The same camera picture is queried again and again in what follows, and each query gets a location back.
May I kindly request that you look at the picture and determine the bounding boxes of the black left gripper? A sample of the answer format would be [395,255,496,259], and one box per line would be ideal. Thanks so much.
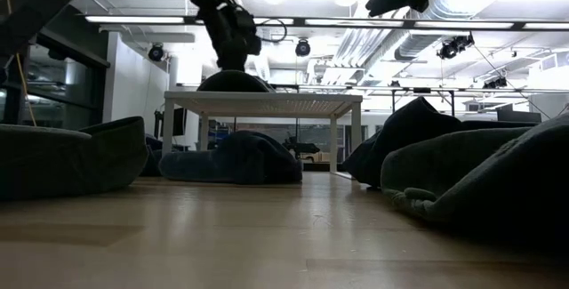
[197,0,263,72]

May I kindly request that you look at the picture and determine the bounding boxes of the blue denim cap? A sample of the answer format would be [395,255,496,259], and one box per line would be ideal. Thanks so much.
[158,130,304,187]
[196,69,273,93]

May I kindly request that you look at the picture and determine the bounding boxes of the dark slate blue cap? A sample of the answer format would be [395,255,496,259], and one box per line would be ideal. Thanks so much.
[341,96,540,189]

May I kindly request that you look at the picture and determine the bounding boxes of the dark green cap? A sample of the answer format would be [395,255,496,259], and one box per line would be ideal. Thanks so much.
[381,111,569,241]
[0,116,149,202]

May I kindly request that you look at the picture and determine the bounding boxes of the white perforated metal rack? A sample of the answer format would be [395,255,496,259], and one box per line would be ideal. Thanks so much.
[161,91,364,179]

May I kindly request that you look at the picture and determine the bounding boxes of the black ceiling spotlight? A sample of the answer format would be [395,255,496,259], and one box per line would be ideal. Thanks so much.
[437,33,476,61]
[294,38,312,58]
[482,76,509,90]
[148,43,166,63]

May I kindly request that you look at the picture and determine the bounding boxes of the black monitor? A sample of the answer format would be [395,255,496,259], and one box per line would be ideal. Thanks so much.
[496,109,542,124]

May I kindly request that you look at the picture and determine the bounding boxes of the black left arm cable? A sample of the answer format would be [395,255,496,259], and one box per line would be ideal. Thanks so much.
[256,18,288,44]

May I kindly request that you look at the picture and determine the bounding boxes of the yellow cable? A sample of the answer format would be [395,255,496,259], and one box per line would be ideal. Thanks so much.
[3,0,39,128]

